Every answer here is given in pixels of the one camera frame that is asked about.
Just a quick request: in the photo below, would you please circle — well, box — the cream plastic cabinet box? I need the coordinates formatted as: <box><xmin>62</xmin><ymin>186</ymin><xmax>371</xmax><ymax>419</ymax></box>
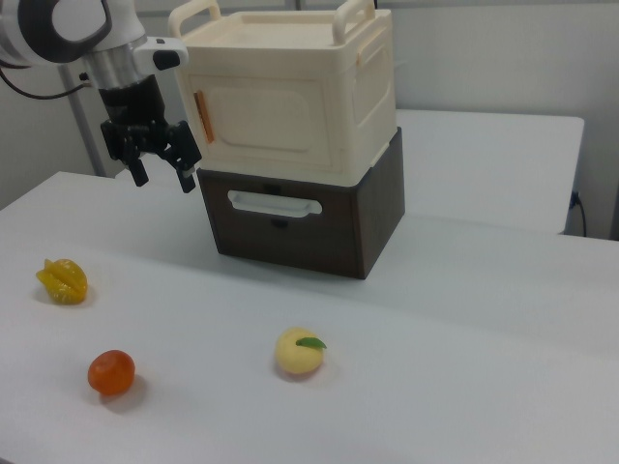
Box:
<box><xmin>167</xmin><ymin>0</ymin><xmax>398</xmax><ymax>188</ymax></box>

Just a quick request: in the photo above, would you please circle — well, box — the grey metal pole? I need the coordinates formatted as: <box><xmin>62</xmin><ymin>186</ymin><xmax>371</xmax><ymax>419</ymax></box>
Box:
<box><xmin>56</xmin><ymin>63</ymin><xmax>110</xmax><ymax>178</ymax></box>

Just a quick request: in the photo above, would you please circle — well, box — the dark brown drawer box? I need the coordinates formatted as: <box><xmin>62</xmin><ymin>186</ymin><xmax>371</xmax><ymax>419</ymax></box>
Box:
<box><xmin>195</xmin><ymin>126</ymin><xmax>407</xmax><ymax>282</ymax></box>

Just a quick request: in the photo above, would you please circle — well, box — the yellow toy peach with leaf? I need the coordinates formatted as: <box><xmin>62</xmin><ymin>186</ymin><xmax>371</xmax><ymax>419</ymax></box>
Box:
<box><xmin>274</xmin><ymin>326</ymin><xmax>329</xmax><ymax>377</ymax></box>

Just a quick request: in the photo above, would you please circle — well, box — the cream cabinet door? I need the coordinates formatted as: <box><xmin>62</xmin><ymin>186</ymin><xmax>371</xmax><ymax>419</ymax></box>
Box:
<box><xmin>185</xmin><ymin>72</ymin><xmax>342</xmax><ymax>176</ymax></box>

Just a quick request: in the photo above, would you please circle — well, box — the orange door handle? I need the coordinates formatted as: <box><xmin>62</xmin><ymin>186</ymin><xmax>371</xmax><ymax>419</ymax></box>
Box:
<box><xmin>192</xmin><ymin>89</ymin><xmax>217</xmax><ymax>145</ymax></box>

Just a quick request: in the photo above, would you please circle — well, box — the white drawer handle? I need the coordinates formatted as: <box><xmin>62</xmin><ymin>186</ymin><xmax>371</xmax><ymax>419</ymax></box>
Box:
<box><xmin>226</xmin><ymin>188</ymin><xmax>324</xmax><ymax>220</ymax></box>

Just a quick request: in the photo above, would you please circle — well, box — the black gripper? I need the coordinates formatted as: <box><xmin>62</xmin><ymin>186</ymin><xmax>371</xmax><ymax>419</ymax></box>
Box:
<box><xmin>98</xmin><ymin>75</ymin><xmax>203</xmax><ymax>195</ymax></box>

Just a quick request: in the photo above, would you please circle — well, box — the orange toy tangerine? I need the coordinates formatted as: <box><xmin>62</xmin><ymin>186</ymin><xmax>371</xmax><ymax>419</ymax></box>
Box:
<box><xmin>86</xmin><ymin>349</ymin><xmax>136</xmax><ymax>398</ymax></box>

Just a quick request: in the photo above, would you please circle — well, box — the black wall power cable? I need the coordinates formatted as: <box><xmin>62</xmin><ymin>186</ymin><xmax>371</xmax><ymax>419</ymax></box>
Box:
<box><xmin>570</xmin><ymin>189</ymin><xmax>589</xmax><ymax>238</ymax></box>

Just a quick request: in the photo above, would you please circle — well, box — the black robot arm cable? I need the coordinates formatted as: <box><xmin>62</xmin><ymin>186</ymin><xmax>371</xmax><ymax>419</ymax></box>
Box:
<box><xmin>0</xmin><ymin>61</ymin><xmax>94</xmax><ymax>102</ymax></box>

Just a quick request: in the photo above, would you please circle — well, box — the yellow toy starfruit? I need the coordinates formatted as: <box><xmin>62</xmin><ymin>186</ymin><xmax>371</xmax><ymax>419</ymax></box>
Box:
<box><xmin>34</xmin><ymin>257</ymin><xmax>91</xmax><ymax>307</ymax></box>

